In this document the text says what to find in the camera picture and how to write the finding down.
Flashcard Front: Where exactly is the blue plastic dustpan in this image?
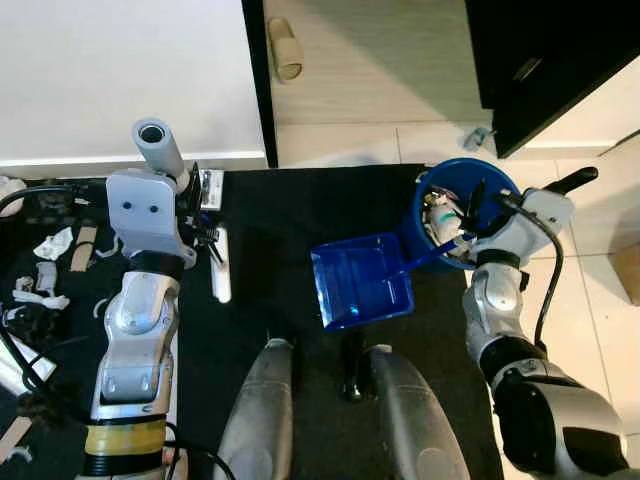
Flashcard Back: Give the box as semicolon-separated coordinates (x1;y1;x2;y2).
310;167;600;332

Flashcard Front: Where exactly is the black floor mat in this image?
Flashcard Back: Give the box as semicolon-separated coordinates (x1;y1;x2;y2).
0;165;506;480

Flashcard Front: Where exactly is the small blister pack card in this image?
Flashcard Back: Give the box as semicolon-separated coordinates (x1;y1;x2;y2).
198;170;224;210

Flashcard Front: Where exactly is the white crumpled trash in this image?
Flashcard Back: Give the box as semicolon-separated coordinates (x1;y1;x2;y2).
421;194;472;248

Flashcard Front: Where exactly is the blue plastic bucket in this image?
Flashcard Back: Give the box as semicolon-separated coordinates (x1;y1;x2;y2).
403;157;522;273

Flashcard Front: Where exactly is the brown cardboard box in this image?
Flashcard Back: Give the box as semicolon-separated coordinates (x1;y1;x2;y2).
610;244;640;307

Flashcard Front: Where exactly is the flat wooden stick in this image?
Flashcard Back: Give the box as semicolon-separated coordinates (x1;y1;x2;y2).
0;414;37;467
69;226;99;272

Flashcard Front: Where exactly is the white cabinet panel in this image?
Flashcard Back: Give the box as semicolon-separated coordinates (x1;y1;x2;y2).
0;0;269;169

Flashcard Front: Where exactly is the white crumpled paper scrap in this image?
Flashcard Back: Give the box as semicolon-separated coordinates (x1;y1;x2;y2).
32;227;77;262
11;279;72;310

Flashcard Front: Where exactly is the beige slipper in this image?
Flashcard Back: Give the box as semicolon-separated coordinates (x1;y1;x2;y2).
267;17;305;84

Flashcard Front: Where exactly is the grey left robot leg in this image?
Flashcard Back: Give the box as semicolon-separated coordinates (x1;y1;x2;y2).
212;338;297;480

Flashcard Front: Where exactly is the grey robot leg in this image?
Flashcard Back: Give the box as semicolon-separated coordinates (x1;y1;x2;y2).
364;344;473;480
212;338;297;480

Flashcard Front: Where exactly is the black cabinet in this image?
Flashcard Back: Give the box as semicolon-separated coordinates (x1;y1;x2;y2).
464;0;640;159

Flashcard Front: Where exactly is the grey right robot leg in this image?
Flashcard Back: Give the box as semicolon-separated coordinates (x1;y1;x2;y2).
364;344;473;480

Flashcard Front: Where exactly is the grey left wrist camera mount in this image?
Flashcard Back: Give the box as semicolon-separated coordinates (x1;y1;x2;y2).
105;168;197;269

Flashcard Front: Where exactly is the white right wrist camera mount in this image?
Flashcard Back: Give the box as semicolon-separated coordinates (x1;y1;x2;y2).
478;187;577;265

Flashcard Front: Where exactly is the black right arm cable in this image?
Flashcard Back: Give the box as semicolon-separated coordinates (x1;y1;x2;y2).
497;193;564;353

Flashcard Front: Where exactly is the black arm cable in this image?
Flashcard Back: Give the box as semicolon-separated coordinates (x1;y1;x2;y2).
497;193;564;353
0;183;111;219

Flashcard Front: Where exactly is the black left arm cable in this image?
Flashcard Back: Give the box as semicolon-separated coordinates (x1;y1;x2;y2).
0;183;111;219

